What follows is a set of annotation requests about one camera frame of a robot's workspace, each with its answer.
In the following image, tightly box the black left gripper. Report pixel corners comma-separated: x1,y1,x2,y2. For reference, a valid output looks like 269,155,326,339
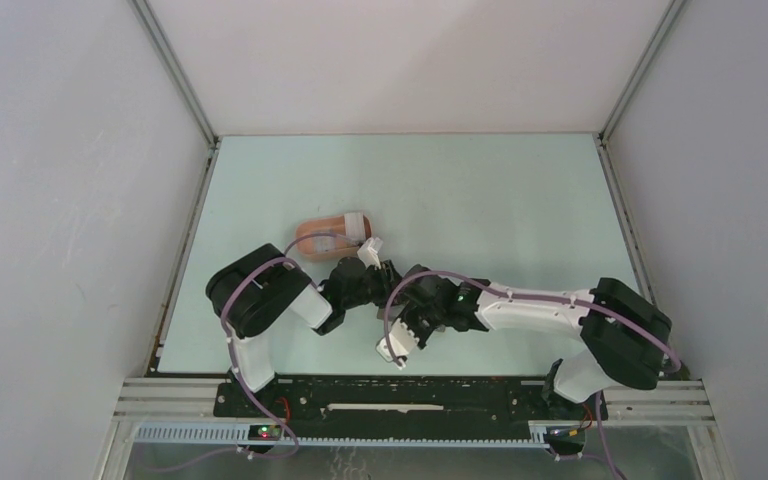
342,260,409,311

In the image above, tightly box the peach plastic card tray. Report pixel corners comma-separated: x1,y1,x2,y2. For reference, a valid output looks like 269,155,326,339
295,213,372,262

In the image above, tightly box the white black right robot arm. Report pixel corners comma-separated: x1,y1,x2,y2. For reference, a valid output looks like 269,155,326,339
376,265,680,418

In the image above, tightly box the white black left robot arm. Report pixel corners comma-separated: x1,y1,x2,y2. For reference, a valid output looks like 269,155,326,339
205,243,402,417

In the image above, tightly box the stack of credit cards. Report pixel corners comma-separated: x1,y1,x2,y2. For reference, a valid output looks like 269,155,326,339
343,212,369,243

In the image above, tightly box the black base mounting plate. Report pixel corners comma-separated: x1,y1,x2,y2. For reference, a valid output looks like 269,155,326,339
213,375,607,441

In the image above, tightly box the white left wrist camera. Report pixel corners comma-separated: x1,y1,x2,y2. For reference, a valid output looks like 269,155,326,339
356,237,383,269

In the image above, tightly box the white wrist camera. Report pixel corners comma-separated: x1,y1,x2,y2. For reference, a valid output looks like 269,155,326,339
356,237,383,269
375,319,421,370

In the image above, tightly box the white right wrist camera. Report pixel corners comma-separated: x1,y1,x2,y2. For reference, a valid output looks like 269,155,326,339
375,319,421,370

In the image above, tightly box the white cable duct strip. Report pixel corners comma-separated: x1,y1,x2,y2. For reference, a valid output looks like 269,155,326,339
133,422,548,448

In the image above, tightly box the aluminium frame rail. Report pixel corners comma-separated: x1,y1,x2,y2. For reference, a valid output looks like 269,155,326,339
113,377,224,422

